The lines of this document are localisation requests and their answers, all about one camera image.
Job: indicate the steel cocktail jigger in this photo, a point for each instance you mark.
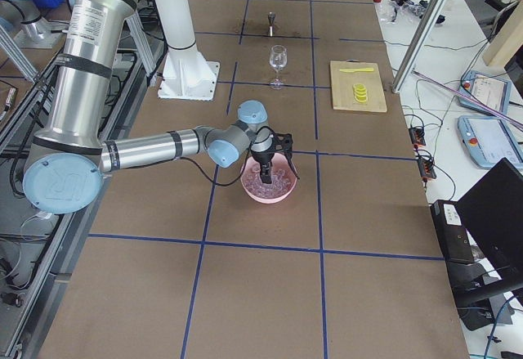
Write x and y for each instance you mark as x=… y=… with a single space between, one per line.
x=271 y=24

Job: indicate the blue teach pendant near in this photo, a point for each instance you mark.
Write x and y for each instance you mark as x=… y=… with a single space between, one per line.
x=488 y=140

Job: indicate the aluminium frame post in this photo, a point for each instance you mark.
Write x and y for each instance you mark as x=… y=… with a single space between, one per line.
x=419 y=38

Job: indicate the yellow lemon slices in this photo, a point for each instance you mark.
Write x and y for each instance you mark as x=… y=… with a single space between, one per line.
x=360 y=93

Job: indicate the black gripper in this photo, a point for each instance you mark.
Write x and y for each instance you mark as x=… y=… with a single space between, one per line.
x=260 y=158

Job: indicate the clear wine glass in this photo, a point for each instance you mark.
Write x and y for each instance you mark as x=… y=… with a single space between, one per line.
x=278 y=60

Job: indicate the clear ice cubes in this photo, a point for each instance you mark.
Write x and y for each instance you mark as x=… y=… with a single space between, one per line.
x=280 y=185

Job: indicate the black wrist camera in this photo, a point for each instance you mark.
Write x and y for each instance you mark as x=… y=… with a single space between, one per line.
x=284 y=144

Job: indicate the blue teach pendant far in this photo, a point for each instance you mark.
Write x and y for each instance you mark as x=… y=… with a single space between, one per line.
x=490 y=90

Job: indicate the black laptop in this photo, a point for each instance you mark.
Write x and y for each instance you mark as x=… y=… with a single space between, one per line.
x=492 y=213

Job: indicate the bamboo cutting board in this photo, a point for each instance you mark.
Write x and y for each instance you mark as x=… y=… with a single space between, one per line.
x=342 y=93

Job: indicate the wooden plank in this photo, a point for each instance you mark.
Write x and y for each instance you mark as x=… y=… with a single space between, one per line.
x=508 y=40

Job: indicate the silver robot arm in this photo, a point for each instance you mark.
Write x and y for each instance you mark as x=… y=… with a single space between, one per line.
x=67 y=159

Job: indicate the pink ice bowl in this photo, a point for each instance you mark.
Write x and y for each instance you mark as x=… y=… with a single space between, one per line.
x=278 y=162

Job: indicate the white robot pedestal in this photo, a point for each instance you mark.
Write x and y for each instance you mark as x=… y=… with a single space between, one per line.
x=186 y=74

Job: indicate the blue teach pendant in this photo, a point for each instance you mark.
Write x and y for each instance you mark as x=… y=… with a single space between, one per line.
x=488 y=140
x=490 y=90

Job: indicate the yellow plastic knife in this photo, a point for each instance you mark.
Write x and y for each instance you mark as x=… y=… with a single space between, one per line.
x=357 y=70

